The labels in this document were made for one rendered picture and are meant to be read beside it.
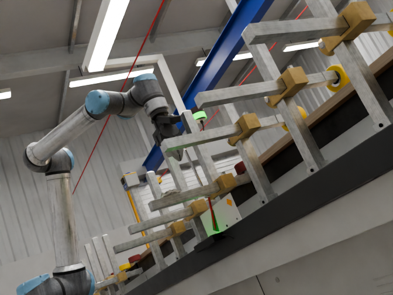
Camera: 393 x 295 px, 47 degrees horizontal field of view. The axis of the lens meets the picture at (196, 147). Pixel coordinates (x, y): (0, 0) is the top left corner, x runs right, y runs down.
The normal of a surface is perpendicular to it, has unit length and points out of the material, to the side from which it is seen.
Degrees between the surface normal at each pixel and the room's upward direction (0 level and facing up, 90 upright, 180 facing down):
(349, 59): 90
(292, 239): 90
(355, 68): 90
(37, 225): 90
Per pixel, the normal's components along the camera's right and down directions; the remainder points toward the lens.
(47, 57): 0.33, -0.41
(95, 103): -0.56, -0.02
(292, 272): -0.84, 0.20
